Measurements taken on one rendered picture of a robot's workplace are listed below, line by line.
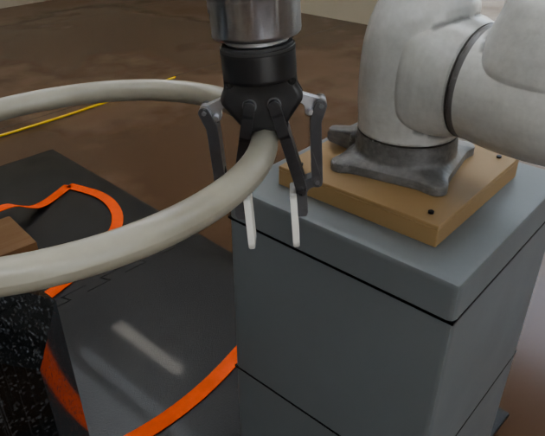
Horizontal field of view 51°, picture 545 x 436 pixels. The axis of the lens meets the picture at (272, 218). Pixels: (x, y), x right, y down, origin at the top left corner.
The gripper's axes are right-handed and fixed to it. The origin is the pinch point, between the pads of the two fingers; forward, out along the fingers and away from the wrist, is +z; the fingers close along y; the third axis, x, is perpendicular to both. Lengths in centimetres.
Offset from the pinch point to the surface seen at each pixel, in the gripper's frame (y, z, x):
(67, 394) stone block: 39, 40, -13
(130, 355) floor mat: 50, 82, -67
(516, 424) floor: -55, 92, -47
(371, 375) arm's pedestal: -12.4, 31.8, -6.5
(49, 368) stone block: 38, 31, -9
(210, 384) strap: 25, 84, -57
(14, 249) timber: 96, 66, -104
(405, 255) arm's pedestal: -16.5, 10.0, -5.7
